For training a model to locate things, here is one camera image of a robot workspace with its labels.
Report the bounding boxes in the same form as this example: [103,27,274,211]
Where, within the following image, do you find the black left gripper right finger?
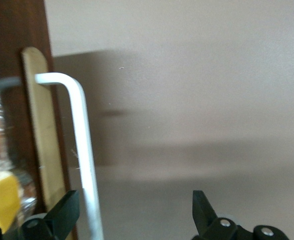
[191,190,289,240]

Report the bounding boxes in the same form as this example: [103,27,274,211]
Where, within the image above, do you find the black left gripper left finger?
[0,189,80,240]

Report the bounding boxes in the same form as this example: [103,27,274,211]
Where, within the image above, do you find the yellow block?
[0,174,21,233]

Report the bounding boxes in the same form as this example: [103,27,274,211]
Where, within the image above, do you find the wooden drawer with white handle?
[0,0,105,240]

